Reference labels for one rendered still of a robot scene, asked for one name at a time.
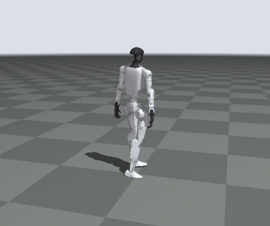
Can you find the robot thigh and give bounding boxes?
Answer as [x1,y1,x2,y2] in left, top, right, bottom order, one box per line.
[131,107,148,146]
[122,105,138,141]

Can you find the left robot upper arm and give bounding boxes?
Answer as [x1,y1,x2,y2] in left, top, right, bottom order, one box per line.
[118,66,126,90]

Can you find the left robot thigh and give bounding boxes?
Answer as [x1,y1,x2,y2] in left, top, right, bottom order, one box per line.
[122,105,138,141]

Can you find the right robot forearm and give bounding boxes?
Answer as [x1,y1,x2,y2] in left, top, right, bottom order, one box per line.
[147,89,155,113]

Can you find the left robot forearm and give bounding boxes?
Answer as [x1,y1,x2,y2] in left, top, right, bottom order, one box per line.
[115,85,123,105]

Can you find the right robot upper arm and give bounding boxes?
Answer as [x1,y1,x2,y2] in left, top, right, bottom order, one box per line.
[142,69,152,96]

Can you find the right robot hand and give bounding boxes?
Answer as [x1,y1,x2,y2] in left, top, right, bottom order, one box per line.
[147,109,155,128]

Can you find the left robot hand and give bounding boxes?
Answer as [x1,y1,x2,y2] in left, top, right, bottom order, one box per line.
[115,102,121,119]

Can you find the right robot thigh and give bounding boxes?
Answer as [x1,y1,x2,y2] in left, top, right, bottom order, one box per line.
[131,107,148,146]

